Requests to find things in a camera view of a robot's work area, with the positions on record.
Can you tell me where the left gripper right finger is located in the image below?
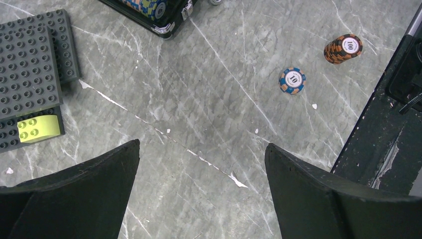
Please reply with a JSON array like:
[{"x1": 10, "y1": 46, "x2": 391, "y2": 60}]
[{"x1": 265, "y1": 143, "x2": 422, "y2": 239}]

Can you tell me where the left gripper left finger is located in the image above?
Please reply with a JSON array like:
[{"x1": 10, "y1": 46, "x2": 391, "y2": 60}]
[{"x1": 0, "y1": 139, "x2": 140, "y2": 239}]

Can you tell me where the yellow-green dice block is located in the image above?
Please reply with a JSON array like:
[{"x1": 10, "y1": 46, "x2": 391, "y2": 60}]
[{"x1": 17, "y1": 115, "x2": 61, "y2": 143}]

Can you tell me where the orange-black chip stack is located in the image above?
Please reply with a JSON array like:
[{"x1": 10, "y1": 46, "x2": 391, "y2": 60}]
[{"x1": 323, "y1": 34, "x2": 363, "y2": 64}]

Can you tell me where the dark foam pad bottom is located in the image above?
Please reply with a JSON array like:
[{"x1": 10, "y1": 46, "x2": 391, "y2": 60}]
[{"x1": 0, "y1": 9, "x2": 81, "y2": 153}]

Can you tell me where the black poker case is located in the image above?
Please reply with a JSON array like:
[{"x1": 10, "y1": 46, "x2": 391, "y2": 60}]
[{"x1": 100, "y1": 0, "x2": 197, "y2": 39}]

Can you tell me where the black base frame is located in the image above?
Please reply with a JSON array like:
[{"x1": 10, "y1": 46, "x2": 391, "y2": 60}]
[{"x1": 331, "y1": 9, "x2": 422, "y2": 197}]

